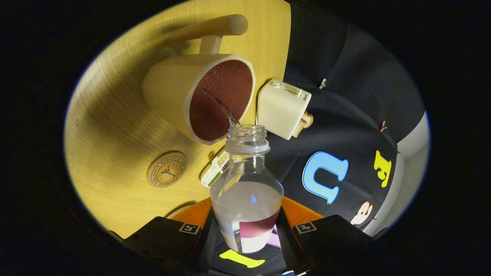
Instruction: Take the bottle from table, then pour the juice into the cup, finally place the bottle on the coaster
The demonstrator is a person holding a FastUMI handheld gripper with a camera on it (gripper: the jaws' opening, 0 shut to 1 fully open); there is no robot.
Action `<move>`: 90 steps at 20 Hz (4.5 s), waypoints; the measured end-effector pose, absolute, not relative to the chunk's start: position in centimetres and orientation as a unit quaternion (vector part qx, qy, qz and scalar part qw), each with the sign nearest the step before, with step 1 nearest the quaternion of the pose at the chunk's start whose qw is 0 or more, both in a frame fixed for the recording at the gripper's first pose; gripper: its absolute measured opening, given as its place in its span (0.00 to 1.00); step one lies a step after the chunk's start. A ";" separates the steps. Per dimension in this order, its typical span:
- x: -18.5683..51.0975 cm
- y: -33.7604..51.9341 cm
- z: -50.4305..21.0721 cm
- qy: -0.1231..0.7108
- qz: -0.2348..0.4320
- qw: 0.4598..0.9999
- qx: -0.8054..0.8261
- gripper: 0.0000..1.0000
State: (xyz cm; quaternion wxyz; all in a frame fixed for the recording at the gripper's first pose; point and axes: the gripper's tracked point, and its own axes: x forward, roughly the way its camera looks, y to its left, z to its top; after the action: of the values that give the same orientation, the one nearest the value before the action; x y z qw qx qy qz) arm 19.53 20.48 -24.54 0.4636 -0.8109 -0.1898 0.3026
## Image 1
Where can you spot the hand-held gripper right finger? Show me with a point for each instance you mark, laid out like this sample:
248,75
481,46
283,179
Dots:
333,237

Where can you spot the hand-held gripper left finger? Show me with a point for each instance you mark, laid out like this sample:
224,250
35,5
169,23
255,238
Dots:
165,239

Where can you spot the round wooden coaster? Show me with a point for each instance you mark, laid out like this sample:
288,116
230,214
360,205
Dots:
167,169

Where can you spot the clear juice bottle red label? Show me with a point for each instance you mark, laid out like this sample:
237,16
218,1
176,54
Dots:
245,199

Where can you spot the white divided seed tray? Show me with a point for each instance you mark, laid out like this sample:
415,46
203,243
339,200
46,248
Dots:
215,172

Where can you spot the toast bread slice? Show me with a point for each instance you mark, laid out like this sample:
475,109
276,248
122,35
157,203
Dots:
308,119
301,128

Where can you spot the wooden table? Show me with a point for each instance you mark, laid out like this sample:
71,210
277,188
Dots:
115,115

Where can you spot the cream toaster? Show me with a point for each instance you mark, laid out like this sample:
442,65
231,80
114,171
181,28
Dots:
280,109

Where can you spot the small metal clip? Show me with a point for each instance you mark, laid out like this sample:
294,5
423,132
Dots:
323,83

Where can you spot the black backdrop cloth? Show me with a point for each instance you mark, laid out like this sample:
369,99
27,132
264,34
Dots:
345,76

